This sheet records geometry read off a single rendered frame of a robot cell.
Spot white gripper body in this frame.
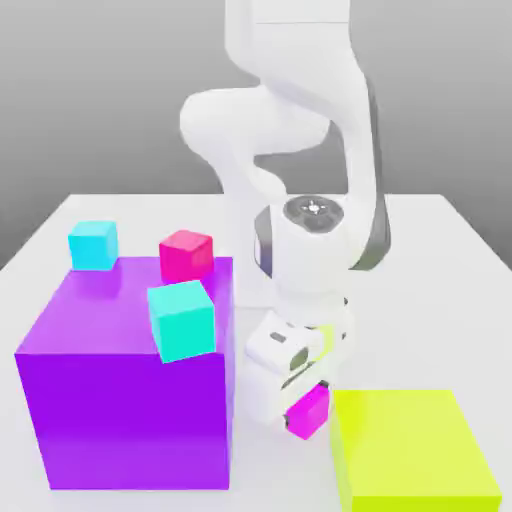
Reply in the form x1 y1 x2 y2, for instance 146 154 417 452
239 323 337 430

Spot small magenta cube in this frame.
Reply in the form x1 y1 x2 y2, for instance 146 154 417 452
286 382 332 441

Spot small turquoise cube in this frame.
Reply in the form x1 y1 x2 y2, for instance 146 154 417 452
146 279 218 365

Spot small red cube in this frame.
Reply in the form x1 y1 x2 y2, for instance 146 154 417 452
158 229 215 285

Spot small cyan cube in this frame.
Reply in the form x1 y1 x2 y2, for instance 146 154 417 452
67 220 120 272

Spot large yellow box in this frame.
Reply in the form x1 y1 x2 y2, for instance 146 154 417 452
329 389 504 512

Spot large purple box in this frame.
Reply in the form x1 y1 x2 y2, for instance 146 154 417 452
14 255 236 492

